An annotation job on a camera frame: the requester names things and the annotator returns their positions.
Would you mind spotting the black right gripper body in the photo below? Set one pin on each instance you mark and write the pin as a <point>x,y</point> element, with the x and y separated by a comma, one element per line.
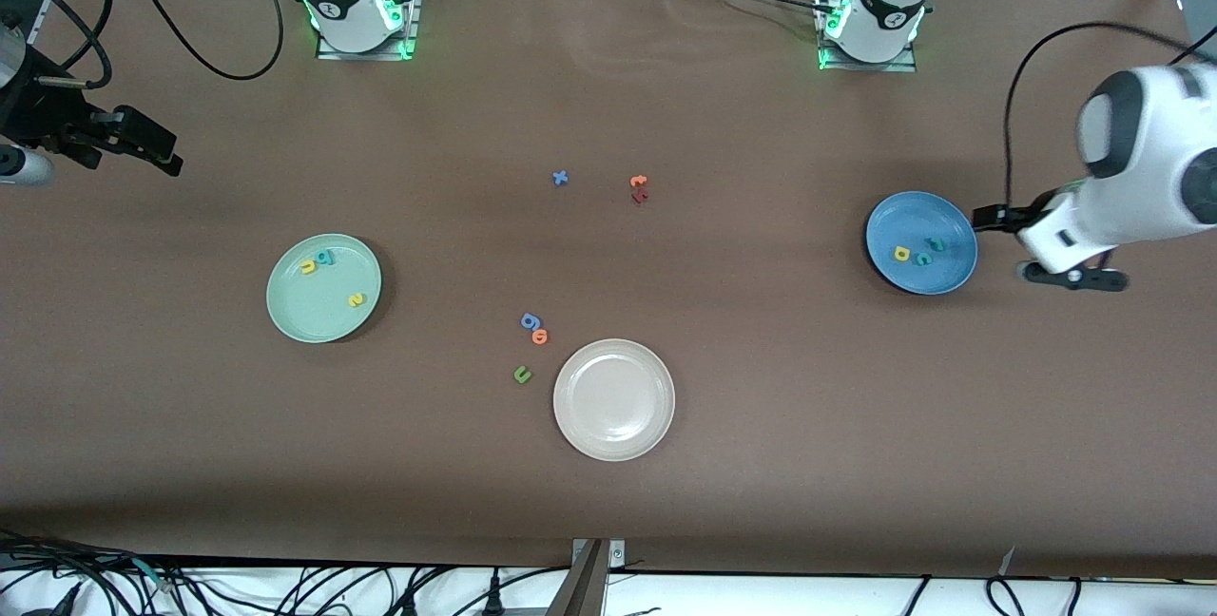
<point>40,116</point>

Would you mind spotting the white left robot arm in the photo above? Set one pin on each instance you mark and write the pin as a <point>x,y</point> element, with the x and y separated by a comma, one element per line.
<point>1150,160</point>

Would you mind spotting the blue plate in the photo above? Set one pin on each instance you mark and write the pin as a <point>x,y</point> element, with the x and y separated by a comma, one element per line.
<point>913,217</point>

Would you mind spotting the green plate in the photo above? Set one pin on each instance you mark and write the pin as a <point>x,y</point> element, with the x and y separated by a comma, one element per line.
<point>323,312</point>

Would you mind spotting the brown table mat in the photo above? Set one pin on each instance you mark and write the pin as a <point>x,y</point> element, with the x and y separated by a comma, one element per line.
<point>761,464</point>

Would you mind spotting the beige plate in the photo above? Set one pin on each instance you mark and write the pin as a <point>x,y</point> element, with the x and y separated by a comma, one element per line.
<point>613,399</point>

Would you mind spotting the blue foam letter g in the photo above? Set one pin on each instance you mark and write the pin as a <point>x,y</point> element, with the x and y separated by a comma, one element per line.
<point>529,319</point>

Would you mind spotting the green foam letter u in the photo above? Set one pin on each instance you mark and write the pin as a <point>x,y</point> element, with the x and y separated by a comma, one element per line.
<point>522,377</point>

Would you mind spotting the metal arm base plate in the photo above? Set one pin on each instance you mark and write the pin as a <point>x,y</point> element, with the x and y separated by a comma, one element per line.
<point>411,31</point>
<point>908,65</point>

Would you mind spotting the silver corner bracket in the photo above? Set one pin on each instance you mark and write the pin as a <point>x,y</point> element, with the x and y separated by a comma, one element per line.
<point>616,554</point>

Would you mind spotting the aluminium profile post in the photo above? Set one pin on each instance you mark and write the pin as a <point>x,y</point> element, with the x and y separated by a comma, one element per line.
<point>580,592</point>

